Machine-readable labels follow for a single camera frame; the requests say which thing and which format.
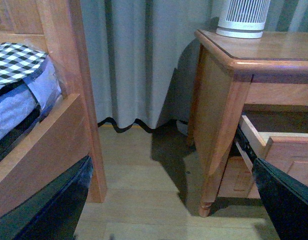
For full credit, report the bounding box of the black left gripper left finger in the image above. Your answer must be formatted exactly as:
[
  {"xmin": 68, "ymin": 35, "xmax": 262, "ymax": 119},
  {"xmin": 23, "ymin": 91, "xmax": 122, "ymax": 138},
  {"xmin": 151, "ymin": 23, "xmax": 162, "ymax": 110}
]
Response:
[{"xmin": 0, "ymin": 155, "xmax": 93, "ymax": 240}]

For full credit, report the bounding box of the wooden drawer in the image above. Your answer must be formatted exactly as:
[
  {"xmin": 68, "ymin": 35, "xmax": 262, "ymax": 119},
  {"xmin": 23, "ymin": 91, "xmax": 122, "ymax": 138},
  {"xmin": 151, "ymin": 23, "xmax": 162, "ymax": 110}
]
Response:
[
  {"xmin": 234, "ymin": 111, "xmax": 308, "ymax": 187},
  {"xmin": 217, "ymin": 156, "xmax": 260, "ymax": 199}
]

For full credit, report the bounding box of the grey-blue curtain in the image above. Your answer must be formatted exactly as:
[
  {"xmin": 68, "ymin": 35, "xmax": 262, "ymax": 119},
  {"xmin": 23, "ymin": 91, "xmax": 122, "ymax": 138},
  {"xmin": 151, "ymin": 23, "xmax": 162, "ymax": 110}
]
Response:
[{"xmin": 80, "ymin": 0, "xmax": 308, "ymax": 134}]

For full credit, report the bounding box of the checkered bedsheet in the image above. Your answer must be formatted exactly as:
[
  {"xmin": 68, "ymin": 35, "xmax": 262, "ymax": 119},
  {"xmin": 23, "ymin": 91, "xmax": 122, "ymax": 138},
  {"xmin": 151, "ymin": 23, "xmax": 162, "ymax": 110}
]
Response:
[{"xmin": 0, "ymin": 42, "xmax": 48, "ymax": 96}]

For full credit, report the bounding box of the white ribbed air purifier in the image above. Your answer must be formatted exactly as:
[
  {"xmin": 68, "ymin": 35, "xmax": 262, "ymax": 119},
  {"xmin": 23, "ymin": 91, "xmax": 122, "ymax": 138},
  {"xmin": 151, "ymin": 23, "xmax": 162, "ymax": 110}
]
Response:
[{"xmin": 216, "ymin": 0, "xmax": 270, "ymax": 39}]

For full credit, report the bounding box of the wooden nightstand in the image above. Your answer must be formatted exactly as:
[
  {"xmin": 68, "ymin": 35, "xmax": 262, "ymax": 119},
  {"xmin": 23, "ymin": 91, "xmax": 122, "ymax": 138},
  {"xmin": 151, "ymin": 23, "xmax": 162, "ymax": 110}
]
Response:
[{"xmin": 188, "ymin": 30, "xmax": 308, "ymax": 217}]

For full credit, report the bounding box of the white mattress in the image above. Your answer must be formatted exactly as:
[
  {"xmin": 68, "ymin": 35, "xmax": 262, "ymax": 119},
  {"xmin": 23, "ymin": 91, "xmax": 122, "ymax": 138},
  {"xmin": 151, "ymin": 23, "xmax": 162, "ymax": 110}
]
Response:
[{"xmin": 0, "ymin": 57, "xmax": 61, "ymax": 140}]

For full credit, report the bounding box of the wooden bed frame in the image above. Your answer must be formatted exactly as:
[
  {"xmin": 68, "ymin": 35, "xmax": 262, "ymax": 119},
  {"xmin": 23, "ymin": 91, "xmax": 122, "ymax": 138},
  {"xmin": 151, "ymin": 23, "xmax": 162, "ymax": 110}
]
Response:
[{"xmin": 0, "ymin": 0, "xmax": 107, "ymax": 217}]

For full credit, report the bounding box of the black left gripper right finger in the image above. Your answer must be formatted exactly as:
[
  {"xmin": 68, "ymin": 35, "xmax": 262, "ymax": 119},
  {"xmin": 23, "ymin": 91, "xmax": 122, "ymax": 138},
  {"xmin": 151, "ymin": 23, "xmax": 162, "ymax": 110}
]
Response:
[{"xmin": 252, "ymin": 158, "xmax": 308, "ymax": 240}]

